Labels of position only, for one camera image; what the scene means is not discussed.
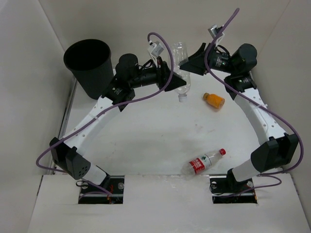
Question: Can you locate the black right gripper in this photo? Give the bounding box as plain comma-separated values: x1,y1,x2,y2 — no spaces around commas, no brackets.
179,43,238,76

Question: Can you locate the clear label-free plastic bottle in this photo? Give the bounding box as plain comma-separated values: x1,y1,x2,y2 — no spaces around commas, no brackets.
171,42,191,102

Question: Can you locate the orange juice bottle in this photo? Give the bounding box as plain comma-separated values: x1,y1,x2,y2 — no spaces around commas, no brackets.
203,93,225,110

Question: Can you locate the red cap clear bottle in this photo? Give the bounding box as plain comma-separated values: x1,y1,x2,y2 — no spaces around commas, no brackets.
181,149,226,176

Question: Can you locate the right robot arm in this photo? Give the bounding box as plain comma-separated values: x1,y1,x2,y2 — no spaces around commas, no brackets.
179,43,299,192

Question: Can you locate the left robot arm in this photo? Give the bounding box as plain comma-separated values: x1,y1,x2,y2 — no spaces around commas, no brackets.
50,53,186,194

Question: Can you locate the black plastic bin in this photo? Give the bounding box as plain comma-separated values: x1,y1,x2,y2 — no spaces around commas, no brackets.
63,39,114,100

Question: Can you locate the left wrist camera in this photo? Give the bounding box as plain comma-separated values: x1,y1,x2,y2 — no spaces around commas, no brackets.
148,41,165,58

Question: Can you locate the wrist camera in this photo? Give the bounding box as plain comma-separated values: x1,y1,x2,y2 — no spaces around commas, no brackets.
208,24,223,39
148,41,165,58

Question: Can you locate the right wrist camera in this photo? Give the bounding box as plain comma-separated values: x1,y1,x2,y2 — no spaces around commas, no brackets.
208,24,223,39

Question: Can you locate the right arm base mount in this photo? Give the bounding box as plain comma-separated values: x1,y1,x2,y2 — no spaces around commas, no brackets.
209,175,258,204

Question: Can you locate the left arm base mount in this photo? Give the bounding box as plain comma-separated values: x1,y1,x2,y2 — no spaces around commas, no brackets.
76,176,125,204

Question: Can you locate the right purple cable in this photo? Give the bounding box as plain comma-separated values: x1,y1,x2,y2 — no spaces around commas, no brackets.
204,7,305,197

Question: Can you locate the purple cable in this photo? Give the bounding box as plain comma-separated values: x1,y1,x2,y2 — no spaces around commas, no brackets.
36,32,177,197
204,7,305,197

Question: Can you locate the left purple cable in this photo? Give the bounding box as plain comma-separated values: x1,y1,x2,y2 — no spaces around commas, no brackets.
36,32,177,197

